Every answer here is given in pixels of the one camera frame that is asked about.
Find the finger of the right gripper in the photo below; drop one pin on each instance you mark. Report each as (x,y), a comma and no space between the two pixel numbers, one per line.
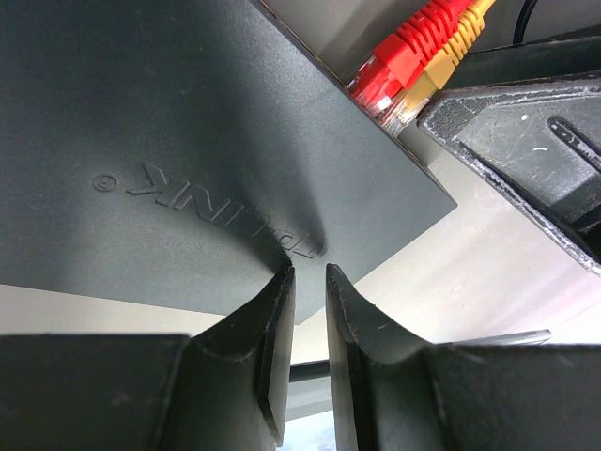
(570,53)
(536,143)

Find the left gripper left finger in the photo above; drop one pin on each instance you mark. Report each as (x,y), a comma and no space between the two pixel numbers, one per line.
(224,389)

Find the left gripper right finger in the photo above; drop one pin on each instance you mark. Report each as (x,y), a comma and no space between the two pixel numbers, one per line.
(392,390)

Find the black network switch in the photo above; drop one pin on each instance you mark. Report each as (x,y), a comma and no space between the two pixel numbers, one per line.
(180,153)

